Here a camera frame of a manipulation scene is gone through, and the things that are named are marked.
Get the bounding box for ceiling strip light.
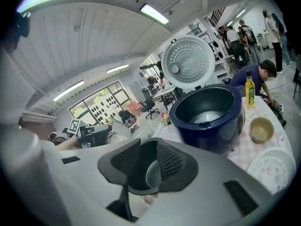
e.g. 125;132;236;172
107;64;129;74
53;80;85;102

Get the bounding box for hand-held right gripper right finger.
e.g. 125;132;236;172
137;137;275;226

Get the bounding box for pink chair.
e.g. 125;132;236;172
127;102;143;115

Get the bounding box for white locker cabinet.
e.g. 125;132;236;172
128;80;144;103

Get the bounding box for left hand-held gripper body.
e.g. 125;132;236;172
69;119;95;149

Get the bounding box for black framed window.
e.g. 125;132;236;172
68;80;132;125

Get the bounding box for potted purple flowers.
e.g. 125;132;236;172
160;111;171;127

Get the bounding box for black metal railing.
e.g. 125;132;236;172
208;7;226;28

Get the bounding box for white perforated steamer tray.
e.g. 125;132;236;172
246;146;296;195

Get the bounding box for yellow oil bottle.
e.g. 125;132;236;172
245;71;256;109

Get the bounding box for dark blue rice cooker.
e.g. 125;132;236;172
161;34;246;155

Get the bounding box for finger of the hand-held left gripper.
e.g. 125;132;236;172
93;124;110;148

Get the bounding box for pink checked tablecloth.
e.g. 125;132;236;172
141;95;297;207

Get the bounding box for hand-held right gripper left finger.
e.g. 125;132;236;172
42;137;142;226

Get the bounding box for white desk black legs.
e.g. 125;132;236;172
152;85;179;110

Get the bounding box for grey black-legged chair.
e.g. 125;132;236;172
293;54;301;98

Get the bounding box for person's left forearm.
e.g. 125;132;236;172
55;134;79;152

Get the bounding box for dark grey pot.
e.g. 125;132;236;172
126;158;163;196

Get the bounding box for white shelf rack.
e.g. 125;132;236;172
188;20;236;80

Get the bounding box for black mesh office chair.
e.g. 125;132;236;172
140;88;160;120

